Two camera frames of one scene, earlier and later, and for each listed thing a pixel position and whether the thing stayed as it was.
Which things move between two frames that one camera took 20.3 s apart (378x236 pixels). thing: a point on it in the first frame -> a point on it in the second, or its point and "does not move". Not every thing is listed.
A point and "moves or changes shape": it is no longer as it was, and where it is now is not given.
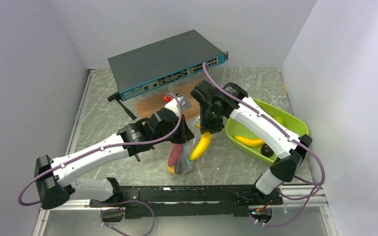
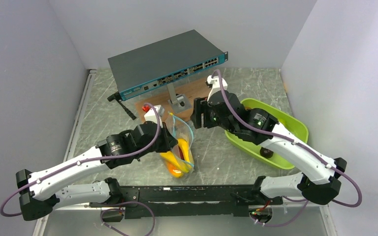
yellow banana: [249, 141] moves or changes shape
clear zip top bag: [184, 165] moves or changes shape
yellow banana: [205, 139] -> [184, 146]
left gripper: [185, 133] -> [169, 141]
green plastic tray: [296, 126] does not move
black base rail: [187, 201] does not move
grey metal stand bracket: [186, 104] does not move
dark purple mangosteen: [267, 151] does not move
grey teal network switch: [141, 68] does not move
